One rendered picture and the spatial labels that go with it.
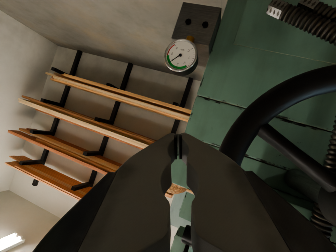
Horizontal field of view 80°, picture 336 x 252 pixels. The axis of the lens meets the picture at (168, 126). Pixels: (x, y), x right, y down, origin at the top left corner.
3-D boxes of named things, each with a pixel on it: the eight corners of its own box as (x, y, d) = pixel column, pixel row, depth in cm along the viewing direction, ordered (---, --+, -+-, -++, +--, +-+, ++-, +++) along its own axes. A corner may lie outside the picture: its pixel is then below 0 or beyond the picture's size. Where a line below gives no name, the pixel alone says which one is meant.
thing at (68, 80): (212, 70, 230) (145, 272, 226) (213, 84, 284) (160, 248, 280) (36, 29, 303) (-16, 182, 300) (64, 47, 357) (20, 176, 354)
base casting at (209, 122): (474, 170, 31) (456, 227, 31) (309, 154, 86) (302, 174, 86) (194, 94, 42) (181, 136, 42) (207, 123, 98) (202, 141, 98)
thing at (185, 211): (213, 194, 69) (203, 227, 69) (214, 190, 76) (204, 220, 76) (187, 184, 72) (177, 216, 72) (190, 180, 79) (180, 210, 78)
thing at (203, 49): (222, 6, 39) (209, 45, 39) (221, 39, 51) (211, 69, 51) (181, 0, 41) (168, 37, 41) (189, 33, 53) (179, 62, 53)
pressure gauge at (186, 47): (205, 32, 36) (191, 75, 36) (206, 42, 40) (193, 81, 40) (173, 26, 38) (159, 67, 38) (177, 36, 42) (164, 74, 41)
